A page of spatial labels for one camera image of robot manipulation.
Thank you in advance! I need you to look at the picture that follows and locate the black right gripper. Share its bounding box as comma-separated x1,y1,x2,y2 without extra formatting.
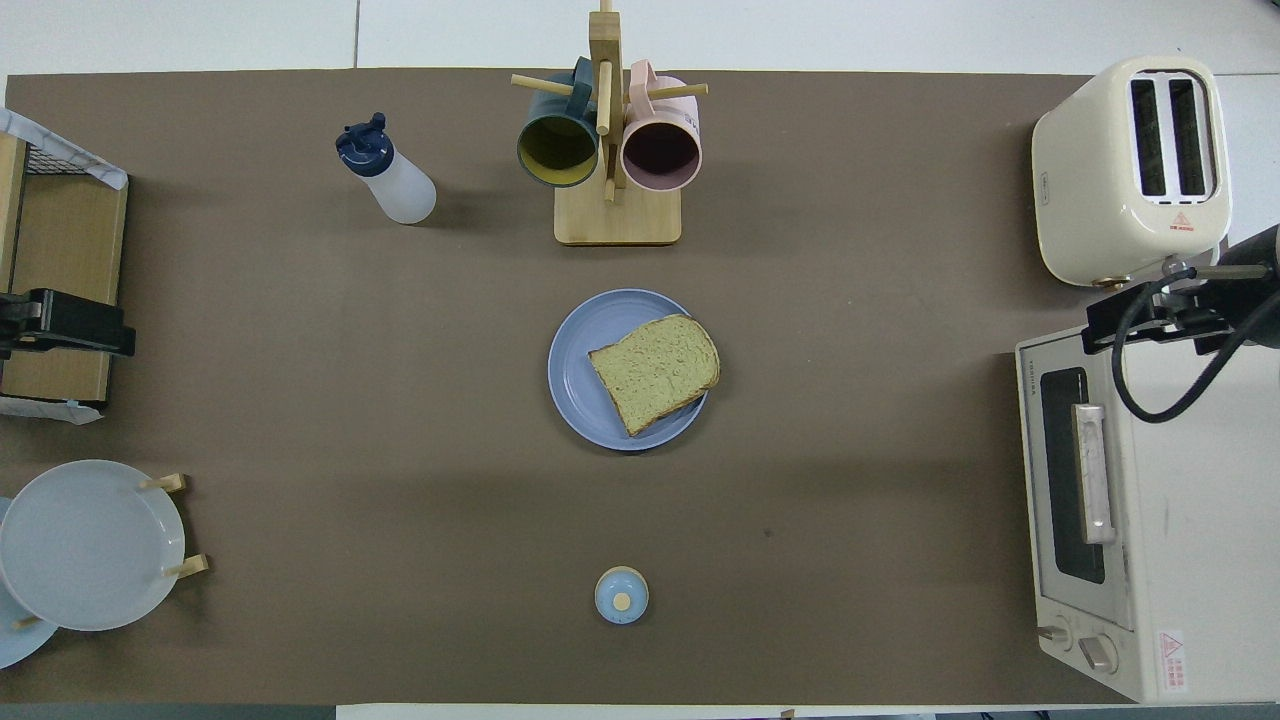
1086,225,1280,357

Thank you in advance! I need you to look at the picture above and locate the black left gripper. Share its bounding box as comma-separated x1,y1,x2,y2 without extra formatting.
0,289,137,359

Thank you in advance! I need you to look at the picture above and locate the squeeze bottle with navy cap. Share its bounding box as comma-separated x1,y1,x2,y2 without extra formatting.
335,112,438,226

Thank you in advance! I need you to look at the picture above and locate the slice of bread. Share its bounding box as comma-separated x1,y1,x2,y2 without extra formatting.
587,314,722,439

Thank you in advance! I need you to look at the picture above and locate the wooden plate rack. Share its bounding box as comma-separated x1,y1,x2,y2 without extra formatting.
15,473,210,631

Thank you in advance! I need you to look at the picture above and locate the grey white plate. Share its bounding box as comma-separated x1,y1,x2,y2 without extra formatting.
0,459,187,632

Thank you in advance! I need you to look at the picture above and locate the light blue plate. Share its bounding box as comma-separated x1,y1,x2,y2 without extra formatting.
0,497,61,670

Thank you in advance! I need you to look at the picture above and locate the cream toaster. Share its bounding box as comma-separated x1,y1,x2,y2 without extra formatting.
1031,55,1233,291

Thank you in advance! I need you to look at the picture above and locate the wooden box with cloth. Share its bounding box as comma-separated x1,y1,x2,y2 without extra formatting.
0,108,129,426

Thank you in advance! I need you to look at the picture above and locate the brown table mat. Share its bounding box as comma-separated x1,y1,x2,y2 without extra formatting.
0,68,1233,706

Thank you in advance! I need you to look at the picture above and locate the white toaster oven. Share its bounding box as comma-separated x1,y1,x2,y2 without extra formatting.
1015,315,1280,704

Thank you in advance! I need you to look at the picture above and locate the dark teal mug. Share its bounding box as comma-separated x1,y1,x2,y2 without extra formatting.
516,57,601,189

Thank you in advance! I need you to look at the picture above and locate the pink mug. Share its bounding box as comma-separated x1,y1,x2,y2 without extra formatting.
621,60,704,194

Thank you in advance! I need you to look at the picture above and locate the wooden mug tree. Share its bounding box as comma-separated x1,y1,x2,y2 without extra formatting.
511,0,709,247

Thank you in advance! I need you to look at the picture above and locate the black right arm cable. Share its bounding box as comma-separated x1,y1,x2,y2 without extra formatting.
1110,265,1280,425

